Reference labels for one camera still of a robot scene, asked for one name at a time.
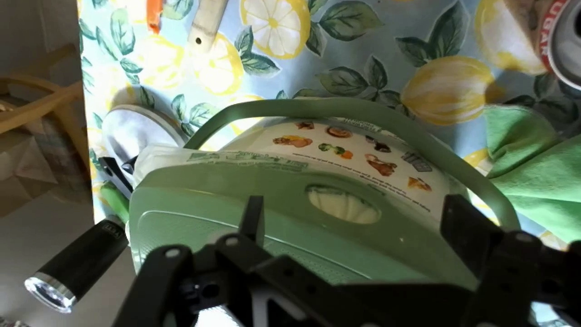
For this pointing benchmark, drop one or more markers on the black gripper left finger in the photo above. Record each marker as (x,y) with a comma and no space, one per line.
(160,284)

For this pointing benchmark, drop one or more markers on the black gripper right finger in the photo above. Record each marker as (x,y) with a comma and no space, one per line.
(514,273)

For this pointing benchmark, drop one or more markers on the green bin lid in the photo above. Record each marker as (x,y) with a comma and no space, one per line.
(302,242)

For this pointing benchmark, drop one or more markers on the black cylindrical flashlight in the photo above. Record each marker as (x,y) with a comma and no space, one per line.
(79,264)

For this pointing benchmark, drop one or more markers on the green cloth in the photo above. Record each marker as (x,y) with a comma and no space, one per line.
(538,175)

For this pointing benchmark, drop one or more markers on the small white plastic object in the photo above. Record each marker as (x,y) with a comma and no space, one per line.
(137,129)

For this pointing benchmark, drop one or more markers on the wooden lattice chair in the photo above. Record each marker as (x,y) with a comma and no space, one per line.
(37,109)

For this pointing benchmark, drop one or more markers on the lemon print tablecloth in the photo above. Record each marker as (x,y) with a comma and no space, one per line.
(364,66)

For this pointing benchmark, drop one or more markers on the wooden fork spatula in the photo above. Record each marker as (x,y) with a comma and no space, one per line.
(209,24)

